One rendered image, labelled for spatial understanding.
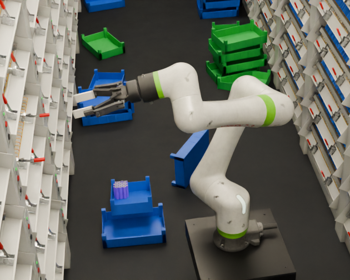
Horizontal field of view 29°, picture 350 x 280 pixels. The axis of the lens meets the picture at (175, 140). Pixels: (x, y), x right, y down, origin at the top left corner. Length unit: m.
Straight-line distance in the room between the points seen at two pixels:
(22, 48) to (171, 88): 0.62
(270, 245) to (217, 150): 0.44
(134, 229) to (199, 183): 0.76
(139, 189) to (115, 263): 0.52
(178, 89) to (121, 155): 1.67
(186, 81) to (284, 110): 0.44
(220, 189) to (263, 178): 1.04
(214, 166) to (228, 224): 0.23
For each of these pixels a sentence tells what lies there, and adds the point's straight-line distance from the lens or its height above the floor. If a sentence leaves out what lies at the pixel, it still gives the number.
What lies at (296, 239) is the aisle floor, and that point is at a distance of 3.30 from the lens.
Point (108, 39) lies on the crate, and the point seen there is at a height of 0.00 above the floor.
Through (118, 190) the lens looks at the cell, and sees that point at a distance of 3.46.
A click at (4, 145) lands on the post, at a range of 1.91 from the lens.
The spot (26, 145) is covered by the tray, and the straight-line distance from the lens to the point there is 2.36.
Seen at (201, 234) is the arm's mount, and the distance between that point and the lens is 2.78.
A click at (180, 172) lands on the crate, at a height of 0.11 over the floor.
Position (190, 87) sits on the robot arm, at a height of 1.13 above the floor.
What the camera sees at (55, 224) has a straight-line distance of 2.89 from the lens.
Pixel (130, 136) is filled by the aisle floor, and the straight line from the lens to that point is 3.97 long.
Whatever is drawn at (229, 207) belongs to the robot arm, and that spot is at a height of 0.58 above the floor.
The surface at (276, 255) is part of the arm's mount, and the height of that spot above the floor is 0.35.
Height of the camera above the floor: 2.27
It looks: 35 degrees down
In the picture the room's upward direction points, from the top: 3 degrees counter-clockwise
